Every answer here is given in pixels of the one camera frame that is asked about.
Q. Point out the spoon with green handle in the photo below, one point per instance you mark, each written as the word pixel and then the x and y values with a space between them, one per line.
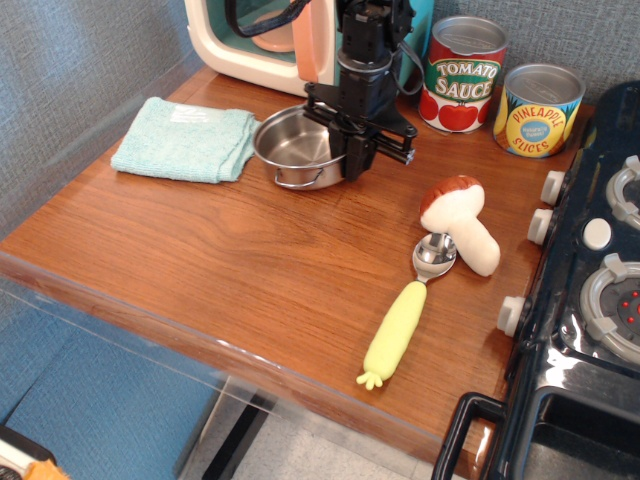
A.
pixel 433 256

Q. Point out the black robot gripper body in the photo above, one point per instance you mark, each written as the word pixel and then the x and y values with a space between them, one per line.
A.
pixel 363 102

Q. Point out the plush toy mushroom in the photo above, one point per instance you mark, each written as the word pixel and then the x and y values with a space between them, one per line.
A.
pixel 452 206

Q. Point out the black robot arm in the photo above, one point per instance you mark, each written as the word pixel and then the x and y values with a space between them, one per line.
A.
pixel 373 29

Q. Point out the tomato sauce can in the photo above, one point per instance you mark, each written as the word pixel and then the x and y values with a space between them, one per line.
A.
pixel 463 63

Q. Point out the light blue folded cloth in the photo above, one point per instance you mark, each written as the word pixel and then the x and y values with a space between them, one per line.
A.
pixel 187 143

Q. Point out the pineapple slices can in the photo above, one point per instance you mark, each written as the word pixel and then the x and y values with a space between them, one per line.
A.
pixel 538 107

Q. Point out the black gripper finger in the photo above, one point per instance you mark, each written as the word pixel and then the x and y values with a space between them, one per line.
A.
pixel 360 152
pixel 338 139

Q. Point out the teal toy microwave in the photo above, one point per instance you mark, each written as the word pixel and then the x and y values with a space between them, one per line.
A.
pixel 284 59

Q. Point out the small stainless steel pot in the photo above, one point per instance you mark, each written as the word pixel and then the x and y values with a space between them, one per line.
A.
pixel 295 151

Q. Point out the black toy stove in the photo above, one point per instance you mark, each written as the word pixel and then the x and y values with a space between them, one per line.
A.
pixel 572 408

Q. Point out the orange object bottom corner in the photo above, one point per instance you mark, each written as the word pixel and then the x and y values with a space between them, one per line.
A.
pixel 32 470

